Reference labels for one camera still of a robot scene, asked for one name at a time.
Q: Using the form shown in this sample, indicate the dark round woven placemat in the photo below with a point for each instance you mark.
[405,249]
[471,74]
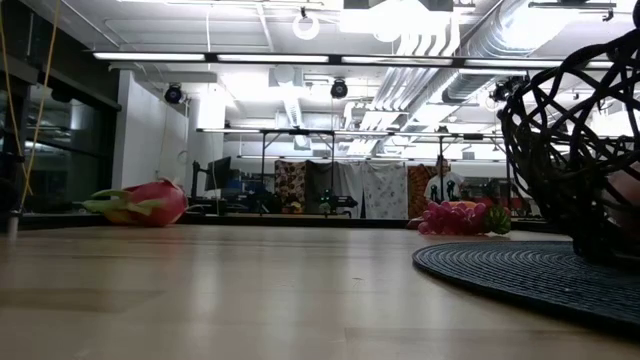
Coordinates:
[525,270]

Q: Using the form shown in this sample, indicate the black ceiling fixture bar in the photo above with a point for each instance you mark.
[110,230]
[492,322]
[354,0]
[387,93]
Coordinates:
[550,5]

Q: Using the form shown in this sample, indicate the person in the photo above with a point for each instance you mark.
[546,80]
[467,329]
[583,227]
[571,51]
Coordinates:
[442,187]

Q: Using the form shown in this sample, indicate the brown patterned hanging cloth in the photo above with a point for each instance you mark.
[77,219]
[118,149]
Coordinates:
[290,182]

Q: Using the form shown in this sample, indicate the purple grape bunch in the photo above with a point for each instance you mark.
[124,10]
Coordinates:
[450,220]

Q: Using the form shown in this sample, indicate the pink dragon fruit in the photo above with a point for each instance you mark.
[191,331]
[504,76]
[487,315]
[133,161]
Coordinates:
[155,202]

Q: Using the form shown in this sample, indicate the distant robot with green light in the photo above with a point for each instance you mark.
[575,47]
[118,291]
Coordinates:
[330,202]

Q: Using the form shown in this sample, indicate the white cylinder post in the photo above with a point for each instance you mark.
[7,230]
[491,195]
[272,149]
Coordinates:
[12,225]

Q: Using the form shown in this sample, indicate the dark wicker basket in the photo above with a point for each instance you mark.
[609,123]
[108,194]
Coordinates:
[550,165]

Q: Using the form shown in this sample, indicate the silver air duct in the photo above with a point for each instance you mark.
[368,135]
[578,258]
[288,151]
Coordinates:
[500,40]

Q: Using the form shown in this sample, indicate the orange mandala hanging cloth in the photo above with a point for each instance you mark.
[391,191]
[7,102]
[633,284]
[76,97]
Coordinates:
[416,192]

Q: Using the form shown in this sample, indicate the orange fruit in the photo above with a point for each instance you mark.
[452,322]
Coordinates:
[465,204]

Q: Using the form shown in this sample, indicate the white floral hanging cloth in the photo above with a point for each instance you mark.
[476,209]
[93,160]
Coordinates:
[385,192]

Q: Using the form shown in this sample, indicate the long ceiling light bar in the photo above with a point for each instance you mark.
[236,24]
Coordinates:
[272,58]

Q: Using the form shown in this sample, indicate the dark grey hanging cloth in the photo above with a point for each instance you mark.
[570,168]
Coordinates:
[317,180]

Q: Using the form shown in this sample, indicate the black ceiling spotlight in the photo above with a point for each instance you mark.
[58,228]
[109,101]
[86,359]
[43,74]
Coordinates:
[339,89]
[173,94]
[500,92]

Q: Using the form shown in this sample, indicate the light grey hanging cloth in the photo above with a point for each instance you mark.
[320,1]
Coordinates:
[350,180]

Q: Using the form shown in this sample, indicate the black rack frame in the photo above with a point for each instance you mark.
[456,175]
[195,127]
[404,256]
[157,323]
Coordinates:
[300,132]

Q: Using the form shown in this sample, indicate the black computer monitor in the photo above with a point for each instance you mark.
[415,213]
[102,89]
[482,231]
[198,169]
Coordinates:
[220,173]

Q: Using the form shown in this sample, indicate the pink round fruit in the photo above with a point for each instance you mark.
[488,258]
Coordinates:
[627,192]

